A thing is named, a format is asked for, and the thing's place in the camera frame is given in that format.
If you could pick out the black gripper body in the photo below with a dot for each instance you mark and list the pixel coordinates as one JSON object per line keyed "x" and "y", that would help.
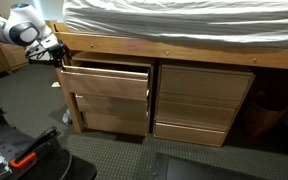
{"x": 58, "y": 53}

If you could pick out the wooden drawer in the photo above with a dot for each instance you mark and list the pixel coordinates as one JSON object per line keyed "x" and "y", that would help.
{"x": 105, "y": 82}

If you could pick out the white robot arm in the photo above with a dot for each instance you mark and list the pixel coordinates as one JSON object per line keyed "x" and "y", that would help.
{"x": 25, "y": 27}

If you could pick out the middle wooden drawer under open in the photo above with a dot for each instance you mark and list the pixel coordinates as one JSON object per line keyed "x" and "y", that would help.
{"x": 129, "y": 109}

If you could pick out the bottom wooden drawer left chest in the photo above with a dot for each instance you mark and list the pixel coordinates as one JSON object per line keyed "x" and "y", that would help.
{"x": 115, "y": 124}

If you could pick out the wooden drawer chest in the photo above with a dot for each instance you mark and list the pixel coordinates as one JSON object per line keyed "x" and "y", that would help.
{"x": 199, "y": 104}
{"x": 115, "y": 124}

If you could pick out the brown armchair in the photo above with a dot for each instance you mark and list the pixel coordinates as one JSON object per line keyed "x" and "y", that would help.
{"x": 12, "y": 57}

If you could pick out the black orange clamp near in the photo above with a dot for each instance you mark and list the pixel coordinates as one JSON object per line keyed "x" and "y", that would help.
{"x": 30, "y": 153}

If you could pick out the white striped mattress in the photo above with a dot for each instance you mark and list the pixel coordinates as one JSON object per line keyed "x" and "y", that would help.
{"x": 252, "y": 22}

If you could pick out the wrist camera mount grey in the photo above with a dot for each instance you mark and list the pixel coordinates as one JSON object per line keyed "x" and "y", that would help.
{"x": 47, "y": 43}

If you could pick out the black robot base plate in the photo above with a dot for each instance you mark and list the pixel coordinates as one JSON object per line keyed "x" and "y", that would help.
{"x": 42, "y": 158}

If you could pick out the wooden bed frame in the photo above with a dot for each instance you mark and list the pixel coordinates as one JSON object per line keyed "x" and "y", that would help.
{"x": 147, "y": 56}

